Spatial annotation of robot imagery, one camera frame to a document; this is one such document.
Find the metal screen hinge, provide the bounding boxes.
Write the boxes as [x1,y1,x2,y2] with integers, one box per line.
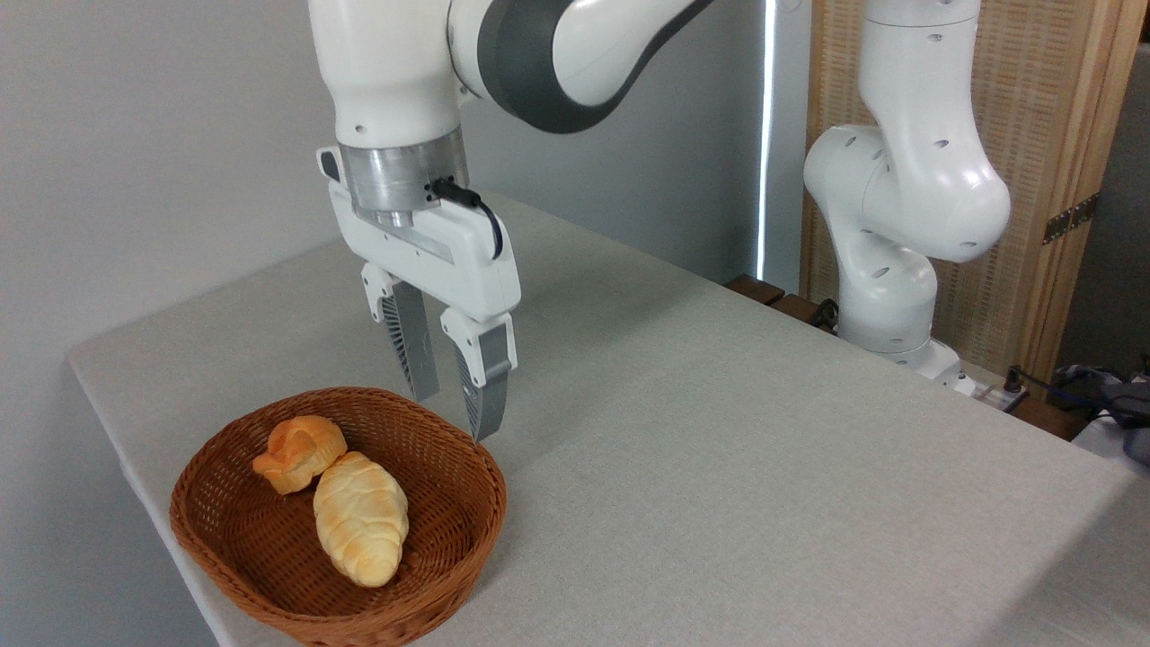
[1042,193,1100,246]

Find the long pale bread roll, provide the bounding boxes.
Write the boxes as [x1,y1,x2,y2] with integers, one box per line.
[312,450,411,589]

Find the blue grey cable bundle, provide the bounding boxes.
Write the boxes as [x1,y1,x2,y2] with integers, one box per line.
[1006,362,1150,466]

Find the wooden rattan folding screen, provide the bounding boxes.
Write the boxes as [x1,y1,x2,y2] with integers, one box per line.
[799,0,1150,389]

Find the dark brown wooden block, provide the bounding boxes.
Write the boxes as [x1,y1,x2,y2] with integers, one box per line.
[1013,395,1090,442]
[724,273,787,307]
[770,293,824,328]

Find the small orange bread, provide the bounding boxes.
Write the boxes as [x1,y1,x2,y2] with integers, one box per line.
[252,414,349,496]

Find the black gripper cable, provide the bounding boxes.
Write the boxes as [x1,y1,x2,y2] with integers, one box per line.
[429,177,505,262]

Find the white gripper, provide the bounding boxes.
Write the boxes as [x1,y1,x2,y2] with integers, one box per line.
[315,146,523,443]

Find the brown wicker basket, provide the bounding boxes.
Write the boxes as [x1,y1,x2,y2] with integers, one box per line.
[169,386,509,647]

